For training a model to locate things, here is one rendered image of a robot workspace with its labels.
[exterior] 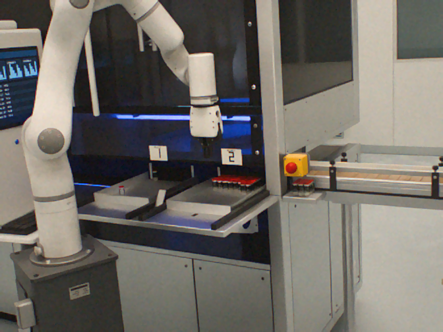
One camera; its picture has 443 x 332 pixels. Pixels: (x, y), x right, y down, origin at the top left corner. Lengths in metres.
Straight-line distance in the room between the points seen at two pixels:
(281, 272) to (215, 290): 0.33
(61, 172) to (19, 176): 0.75
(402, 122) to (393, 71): 0.58
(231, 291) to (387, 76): 4.65
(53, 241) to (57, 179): 0.18
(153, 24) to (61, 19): 0.27
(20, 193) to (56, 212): 0.77
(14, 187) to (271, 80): 1.12
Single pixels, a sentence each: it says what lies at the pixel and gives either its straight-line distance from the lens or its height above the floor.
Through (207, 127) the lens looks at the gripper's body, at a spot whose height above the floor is 1.19.
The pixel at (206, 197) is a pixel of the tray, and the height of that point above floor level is 0.88.
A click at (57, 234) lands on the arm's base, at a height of 0.95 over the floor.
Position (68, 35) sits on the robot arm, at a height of 1.50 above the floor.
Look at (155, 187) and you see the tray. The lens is 2.37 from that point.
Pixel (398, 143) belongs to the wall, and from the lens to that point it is 6.75.
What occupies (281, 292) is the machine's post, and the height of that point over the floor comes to 0.49.
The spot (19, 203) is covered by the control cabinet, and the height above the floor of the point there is 0.86.
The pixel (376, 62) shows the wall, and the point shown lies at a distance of 6.69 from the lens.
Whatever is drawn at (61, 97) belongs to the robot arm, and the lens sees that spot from 1.67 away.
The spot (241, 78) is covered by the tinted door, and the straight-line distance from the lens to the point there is 2.11.
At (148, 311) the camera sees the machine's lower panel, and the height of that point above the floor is 0.29.
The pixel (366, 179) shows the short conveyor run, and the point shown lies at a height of 0.93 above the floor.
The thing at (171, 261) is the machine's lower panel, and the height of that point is 0.55.
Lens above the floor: 1.48
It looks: 13 degrees down
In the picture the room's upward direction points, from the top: 4 degrees counter-clockwise
